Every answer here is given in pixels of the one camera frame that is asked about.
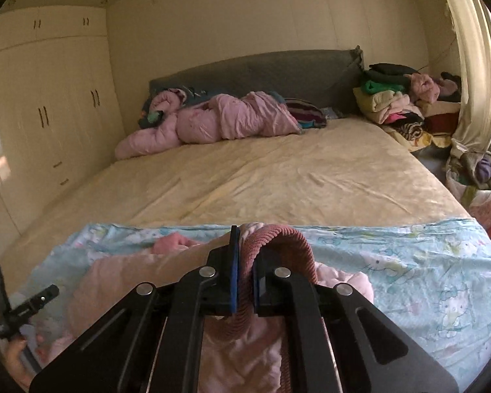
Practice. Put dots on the pile of folded clothes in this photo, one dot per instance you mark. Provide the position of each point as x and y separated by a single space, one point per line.
392 102

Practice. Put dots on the cream wardrobe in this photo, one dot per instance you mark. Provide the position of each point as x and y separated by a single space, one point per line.
37 110

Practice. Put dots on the pink quilted jacket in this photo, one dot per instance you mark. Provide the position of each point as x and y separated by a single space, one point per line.
118 278

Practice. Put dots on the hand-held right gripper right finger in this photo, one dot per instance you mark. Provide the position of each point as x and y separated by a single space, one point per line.
262 294

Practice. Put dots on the cream curtain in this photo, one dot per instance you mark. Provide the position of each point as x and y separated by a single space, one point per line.
470 69

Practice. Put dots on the bag of clothes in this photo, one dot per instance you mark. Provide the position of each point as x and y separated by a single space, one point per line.
478 188

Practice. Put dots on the grey padded headboard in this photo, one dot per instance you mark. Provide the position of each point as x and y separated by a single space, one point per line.
262 73

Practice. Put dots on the crumpled pink padded coat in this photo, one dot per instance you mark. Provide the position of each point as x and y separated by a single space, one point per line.
229 118

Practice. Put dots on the person's left hand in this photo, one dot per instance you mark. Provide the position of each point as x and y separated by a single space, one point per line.
22 362

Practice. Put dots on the dark teal cloth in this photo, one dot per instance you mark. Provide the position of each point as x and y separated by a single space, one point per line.
152 118

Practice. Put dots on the blue cartoon print sheet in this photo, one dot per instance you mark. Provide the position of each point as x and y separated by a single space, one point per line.
413 262

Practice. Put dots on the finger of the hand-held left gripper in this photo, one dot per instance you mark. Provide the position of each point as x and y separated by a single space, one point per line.
43 298

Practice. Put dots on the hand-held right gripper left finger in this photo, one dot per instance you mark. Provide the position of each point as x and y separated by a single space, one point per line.
233 274

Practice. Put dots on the striped colourful garment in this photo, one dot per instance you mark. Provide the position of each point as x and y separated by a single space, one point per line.
307 112

